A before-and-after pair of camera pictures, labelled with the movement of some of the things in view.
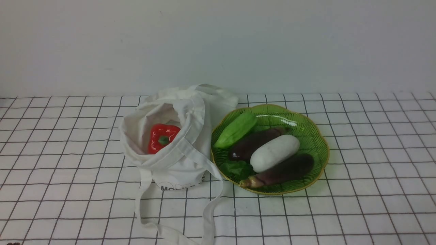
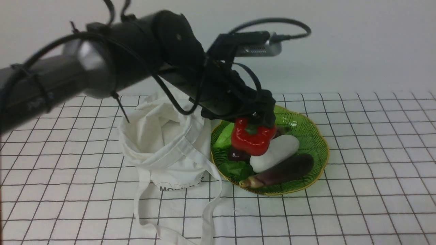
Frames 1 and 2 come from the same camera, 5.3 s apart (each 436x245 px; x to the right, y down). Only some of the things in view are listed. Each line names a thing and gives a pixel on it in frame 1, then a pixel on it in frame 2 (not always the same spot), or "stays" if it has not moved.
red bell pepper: x=160 y=135 to x=255 y=140
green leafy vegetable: x=237 y=170 stays
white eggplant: x=273 y=152 stays
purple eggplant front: x=289 y=167 stays
